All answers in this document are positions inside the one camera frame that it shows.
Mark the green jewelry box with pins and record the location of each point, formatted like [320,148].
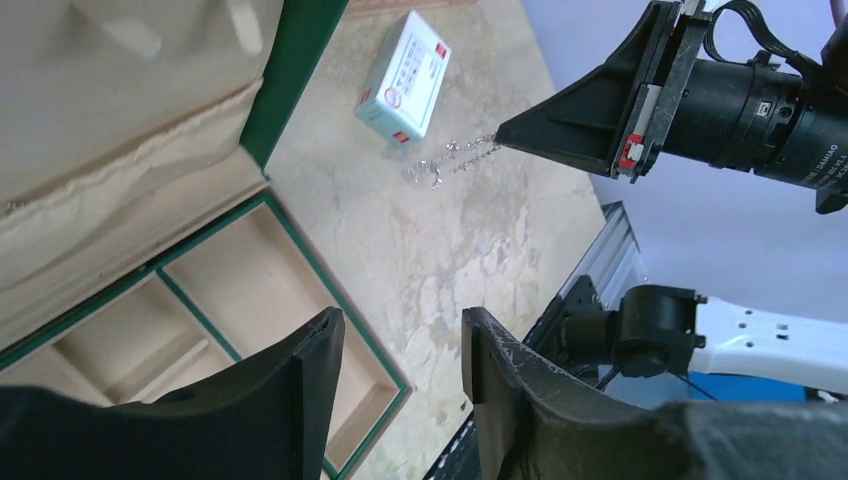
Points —
[142,247]

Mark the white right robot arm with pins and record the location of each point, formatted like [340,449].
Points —
[659,329]

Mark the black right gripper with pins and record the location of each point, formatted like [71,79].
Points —
[780,115]

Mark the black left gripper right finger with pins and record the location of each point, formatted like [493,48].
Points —
[715,440]

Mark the small white green box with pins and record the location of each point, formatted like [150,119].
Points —
[402,88]

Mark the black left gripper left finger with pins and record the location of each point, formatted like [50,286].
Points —
[265,417]

